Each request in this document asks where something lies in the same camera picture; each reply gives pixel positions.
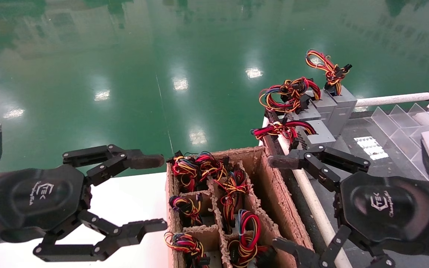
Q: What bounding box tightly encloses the short white rail tube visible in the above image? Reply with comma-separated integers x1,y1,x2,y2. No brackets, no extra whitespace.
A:
355,92,429,109

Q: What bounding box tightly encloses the grey power supply with cables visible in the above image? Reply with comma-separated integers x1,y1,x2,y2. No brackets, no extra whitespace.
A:
167,150,201,192
163,231,212,268
306,50,358,138
214,169,248,234
251,120,337,151
258,77,338,122
169,193,204,228
195,151,228,183
226,209,279,268

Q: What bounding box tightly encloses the clear acrylic divider tray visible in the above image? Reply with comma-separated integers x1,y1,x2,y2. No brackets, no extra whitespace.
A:
363,103,429,180

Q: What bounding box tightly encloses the brown cardboard divider box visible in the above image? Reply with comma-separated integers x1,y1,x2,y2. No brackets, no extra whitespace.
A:
165,146,314,268

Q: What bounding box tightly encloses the long white rail tube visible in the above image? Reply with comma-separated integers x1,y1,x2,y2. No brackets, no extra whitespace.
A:
261,117,353,268

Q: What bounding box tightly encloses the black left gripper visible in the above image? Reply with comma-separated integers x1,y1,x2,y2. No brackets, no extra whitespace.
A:
0,144,168,262

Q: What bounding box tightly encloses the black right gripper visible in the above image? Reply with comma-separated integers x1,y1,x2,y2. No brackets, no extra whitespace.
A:
268,144,429,268

